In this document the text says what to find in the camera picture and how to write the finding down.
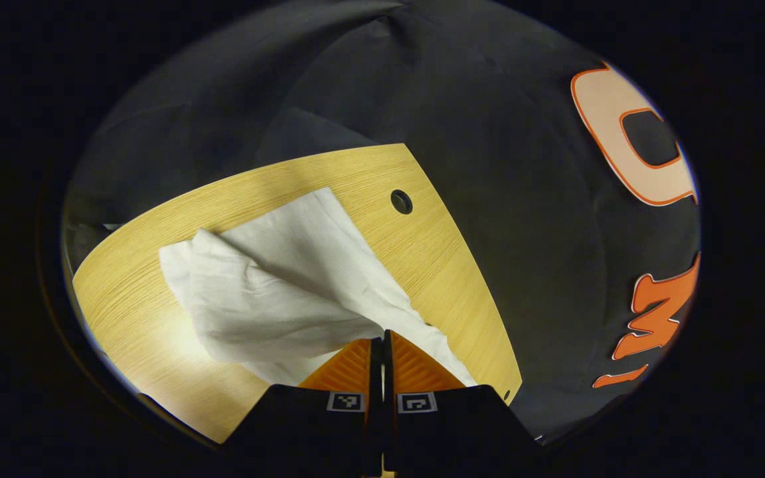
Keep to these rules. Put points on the white jeans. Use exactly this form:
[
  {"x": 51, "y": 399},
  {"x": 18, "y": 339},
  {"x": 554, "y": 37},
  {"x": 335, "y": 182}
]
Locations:
[{"x": 276, "y": 292}]

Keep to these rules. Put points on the black backdrop cloth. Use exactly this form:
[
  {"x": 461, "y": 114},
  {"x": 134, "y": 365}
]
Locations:
[{"x": 489, "y": 166}]

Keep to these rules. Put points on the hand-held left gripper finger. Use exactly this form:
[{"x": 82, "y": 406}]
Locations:
[
  {"x": 376, "y": 378},
  {"x": 388, "y": 378}
]

